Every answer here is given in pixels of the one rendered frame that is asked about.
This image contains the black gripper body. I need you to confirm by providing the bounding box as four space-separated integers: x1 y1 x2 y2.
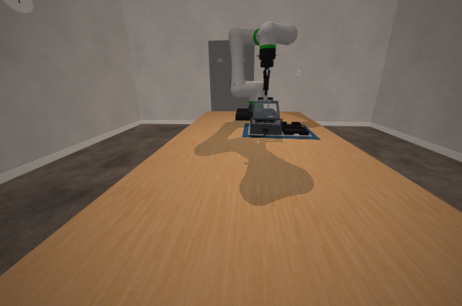
261 60 274 72

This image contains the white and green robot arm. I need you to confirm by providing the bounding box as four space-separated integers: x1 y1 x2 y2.
229 22 297 112

